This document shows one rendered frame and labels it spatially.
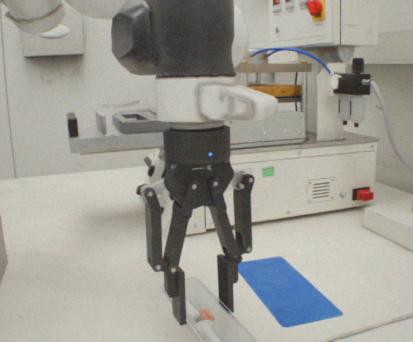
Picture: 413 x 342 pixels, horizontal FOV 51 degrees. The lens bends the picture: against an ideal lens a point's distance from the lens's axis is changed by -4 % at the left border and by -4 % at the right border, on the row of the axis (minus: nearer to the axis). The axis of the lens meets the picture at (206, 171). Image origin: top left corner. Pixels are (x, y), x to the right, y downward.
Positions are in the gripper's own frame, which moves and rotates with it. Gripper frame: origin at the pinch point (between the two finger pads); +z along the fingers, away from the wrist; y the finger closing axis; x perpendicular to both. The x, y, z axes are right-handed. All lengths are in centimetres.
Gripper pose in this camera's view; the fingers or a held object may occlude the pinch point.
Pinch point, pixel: (202, 291)
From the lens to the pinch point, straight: 56.2
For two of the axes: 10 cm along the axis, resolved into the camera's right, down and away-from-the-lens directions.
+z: 0.3, 9.8, 2.2
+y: -9.2, 1.1, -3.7
